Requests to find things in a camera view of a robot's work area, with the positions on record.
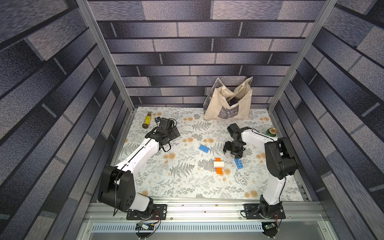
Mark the white lego brick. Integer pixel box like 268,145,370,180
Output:
214,161,225,168

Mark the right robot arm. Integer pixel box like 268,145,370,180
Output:
223,124,300,217

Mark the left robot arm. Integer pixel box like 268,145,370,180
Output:
98,127,180,215

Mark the blue lego brick right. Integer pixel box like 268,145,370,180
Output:
234,159,244,169

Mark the blue lego brick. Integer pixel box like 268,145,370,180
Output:
199,145,210,153
234,159,244,169

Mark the blue lego brick left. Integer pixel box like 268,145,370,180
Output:
199,145,210,153

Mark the yellow label brown bottle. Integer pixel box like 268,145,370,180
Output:
142,112,152,129

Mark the green beverage can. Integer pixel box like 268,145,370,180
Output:
266,128,279,138

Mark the beige canvas tote bag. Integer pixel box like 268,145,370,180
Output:
203,77,253,120

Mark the right circuit board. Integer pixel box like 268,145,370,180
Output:
262,222,278,239

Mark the circuit board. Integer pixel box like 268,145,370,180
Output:
135,222,156,231
262,222,278,239

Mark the left circuit board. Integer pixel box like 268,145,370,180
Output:
135,222,156,231

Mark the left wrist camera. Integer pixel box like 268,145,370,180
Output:
155,117,177,131

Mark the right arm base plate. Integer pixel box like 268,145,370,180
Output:
243,203,286,220

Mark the aluminium front rail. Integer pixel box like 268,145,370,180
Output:
76,198,338,240

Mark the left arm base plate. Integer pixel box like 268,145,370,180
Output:
126,204,168,221

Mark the left aluminium frame post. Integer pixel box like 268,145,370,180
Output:
76,0,135,114

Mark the aluminium frame post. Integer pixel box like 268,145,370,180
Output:
76,0,135,114
268,0,337,114

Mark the right aluminium frame post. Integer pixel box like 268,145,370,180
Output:
268,0,337,114

